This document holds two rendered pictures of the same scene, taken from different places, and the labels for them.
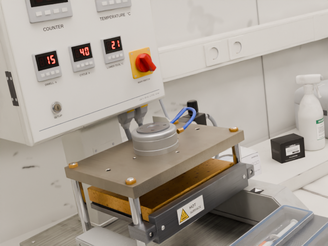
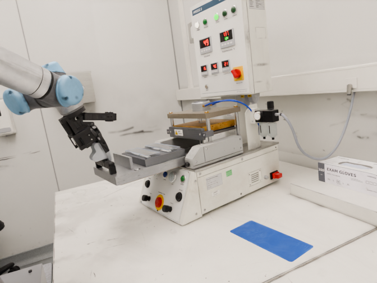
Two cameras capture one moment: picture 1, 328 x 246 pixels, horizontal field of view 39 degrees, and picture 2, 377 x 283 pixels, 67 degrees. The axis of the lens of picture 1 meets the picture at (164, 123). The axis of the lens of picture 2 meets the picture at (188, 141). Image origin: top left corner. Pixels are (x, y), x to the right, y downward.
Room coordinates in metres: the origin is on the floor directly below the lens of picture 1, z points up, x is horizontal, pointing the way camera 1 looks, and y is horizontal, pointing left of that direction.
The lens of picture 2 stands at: (0.87, -1.18, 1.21)
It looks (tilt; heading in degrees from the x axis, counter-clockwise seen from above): 10 degrees down; 98
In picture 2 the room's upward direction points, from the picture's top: 8 degrees counter-clockwise
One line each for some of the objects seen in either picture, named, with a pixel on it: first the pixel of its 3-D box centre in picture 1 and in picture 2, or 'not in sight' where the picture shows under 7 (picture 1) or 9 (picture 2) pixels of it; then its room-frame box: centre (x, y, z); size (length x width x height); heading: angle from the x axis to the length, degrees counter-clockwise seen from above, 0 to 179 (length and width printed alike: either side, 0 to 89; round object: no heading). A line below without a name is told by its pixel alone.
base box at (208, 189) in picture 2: not in sight; (210, 173); (0.78, 0.00, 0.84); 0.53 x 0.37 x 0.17; 43
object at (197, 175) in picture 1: (163, 169); (203, 121); (0.77, 0.01, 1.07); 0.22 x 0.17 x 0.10; 133
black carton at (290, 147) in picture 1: (287, 148); not in sight; (1.40, -0.38, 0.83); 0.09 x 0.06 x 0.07; 106
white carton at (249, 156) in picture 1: (219, 170); (356, 174); (1.30, -0.14, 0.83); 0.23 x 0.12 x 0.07; 121
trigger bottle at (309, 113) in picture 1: (311, 111); not in sight; (1.46, -0.49, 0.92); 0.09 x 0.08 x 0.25; 58
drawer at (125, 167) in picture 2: not in sight; (141, 160); (0.54, -0.19, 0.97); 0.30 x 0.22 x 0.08; 43
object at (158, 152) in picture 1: (154, 155); (211, 115); (0.81, 0.03, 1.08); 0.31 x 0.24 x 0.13; 133
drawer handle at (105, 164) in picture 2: not in sight; (104, 164); (0.44, -0.28, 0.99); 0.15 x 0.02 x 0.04; 133
